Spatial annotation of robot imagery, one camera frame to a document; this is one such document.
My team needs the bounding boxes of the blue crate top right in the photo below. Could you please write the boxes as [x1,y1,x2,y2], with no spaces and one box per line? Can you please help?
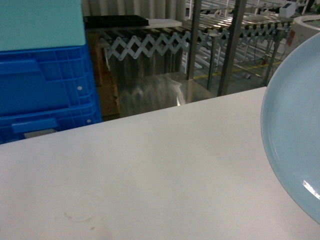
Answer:
[0,44,96,117]

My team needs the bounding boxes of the light blue oval tray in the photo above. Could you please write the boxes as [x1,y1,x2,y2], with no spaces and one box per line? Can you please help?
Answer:
[260,34,320,222]

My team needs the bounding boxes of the teal plastic box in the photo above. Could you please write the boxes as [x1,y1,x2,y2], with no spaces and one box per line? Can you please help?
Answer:
[0,0,86,51]

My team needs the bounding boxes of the blue crate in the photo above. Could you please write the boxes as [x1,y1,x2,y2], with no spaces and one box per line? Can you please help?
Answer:
[0,102,102,144]
[0,44,96,117]

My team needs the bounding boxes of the cardboard box stack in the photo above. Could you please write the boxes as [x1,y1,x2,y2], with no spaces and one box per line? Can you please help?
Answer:
[86,32,121,122]

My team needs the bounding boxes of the blue crate bottom right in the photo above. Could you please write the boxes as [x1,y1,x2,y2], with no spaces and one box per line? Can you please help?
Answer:
[0,102,102,144]

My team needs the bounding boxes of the steel rack posts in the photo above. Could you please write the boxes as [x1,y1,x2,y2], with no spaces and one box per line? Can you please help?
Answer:
[186,0,247,97]

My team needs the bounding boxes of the expandable roller conveyor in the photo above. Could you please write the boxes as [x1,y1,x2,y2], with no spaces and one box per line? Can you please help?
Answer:
[100,21,291,61]

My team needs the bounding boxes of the black tray on conveyor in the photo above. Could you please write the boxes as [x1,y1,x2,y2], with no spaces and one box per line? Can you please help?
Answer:
[83,15,149,29]

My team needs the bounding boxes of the white round machine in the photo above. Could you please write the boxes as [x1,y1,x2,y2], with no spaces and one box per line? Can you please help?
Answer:
[286,14,320,53]

